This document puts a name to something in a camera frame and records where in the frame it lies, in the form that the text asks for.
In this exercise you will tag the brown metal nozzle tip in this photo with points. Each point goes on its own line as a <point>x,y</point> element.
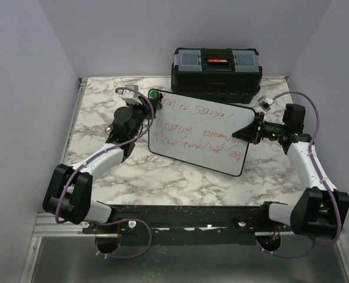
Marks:
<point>108,129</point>

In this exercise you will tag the green round eraser pad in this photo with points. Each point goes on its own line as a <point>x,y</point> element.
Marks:
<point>155,95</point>

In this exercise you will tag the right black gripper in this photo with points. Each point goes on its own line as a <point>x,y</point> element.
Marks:
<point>250,132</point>

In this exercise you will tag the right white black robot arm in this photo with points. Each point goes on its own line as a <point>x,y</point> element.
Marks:
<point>321,210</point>

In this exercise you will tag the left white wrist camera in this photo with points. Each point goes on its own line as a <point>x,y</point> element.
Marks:
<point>130,97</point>

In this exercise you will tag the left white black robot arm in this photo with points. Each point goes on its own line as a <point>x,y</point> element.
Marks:
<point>68,196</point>

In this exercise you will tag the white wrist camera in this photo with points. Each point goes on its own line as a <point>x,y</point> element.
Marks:
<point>130,97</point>
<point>266,103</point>

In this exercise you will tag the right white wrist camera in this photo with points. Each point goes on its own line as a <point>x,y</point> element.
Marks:
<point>266,103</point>

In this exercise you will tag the white whiteboard with red writing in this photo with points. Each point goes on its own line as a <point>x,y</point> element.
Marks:
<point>200,132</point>

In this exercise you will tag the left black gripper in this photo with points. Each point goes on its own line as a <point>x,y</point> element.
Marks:
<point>145,107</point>

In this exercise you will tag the black plastic toolbox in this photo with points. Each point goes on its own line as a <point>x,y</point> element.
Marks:
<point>223,75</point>

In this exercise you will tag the aluminium extrusion rail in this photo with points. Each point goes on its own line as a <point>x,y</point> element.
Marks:
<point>46,226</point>

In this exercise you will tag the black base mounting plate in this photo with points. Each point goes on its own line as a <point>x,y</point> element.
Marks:
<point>138,225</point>

